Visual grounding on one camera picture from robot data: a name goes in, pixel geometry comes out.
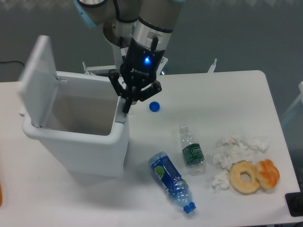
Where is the orange glazed twisted bun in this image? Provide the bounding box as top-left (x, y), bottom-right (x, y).
top-left (255, 159), bottom-right (280, 190)

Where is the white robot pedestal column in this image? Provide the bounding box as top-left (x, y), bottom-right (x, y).
top-left (111, 44), bottom-right (128, 71)

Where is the black device at edge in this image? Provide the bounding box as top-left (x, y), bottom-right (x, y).
top-left (285, 192), bottom-right (303, 217)

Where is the black cable on floor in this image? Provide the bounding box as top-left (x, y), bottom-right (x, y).
top-left (0, 61), bottom-right (25, 71)

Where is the white plastic trash can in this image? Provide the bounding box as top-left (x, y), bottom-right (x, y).
top-left (19, 35), bottom-right (129, 177)

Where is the large crumpled white tissue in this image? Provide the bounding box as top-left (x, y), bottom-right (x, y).
top-left (212, 134), bottom-right (269, 170)

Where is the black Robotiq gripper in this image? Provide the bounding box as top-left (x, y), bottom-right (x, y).
top-left (108, 37), bottom-right (164, 113)

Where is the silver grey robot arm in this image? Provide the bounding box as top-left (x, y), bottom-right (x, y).
top-left (74, 0), bottom-right (185, 114)

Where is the small crumpled white tissue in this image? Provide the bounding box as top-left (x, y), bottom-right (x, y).
top-left (212, 171), bottom-right (230, 193)

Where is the plain ring donut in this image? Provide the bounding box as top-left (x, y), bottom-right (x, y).
top-left (228, 161), bottom-right (260, 194)

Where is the blue label plastic bottle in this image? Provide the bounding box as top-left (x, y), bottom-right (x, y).
top-left (148, 152), bottom-right (196, 214)

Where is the green label plastic bottle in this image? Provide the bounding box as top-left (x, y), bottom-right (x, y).
top-left (179, 125), bottom-right (205, 175)

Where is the white frame at right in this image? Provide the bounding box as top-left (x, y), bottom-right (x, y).
top-left (280, 81), bottom-right (303, 128)

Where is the blue bottle cap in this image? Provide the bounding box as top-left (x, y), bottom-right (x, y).
top-left (149, 101), bottom-right (160, 112)

